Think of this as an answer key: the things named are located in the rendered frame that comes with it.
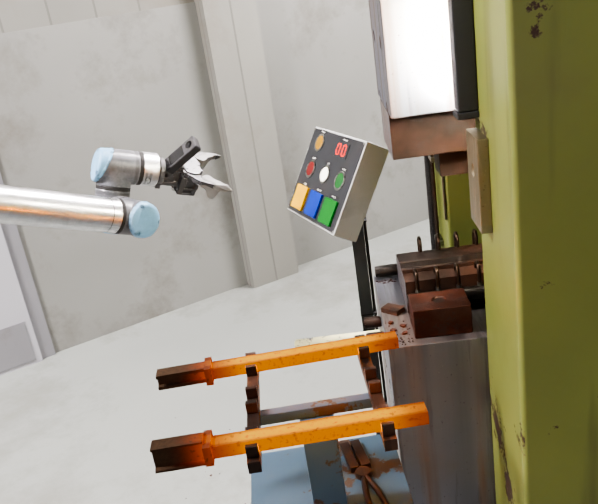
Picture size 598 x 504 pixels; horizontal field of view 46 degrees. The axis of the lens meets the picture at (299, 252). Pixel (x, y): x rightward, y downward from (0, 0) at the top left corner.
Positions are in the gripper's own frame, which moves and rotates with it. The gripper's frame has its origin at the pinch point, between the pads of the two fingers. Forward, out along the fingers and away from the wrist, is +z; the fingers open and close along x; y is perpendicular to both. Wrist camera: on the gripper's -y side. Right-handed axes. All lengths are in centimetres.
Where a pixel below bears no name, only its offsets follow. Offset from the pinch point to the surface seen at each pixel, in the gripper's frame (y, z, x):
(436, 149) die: -52, 16, 50
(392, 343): -30, 2, 83
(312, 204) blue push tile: 4.3, 27.5, 5.9
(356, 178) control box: -14.1, 30.4, 14.6
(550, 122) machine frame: -80, 3, 81
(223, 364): -16, -26, 77
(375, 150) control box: -21.4, 34.6, 10.6
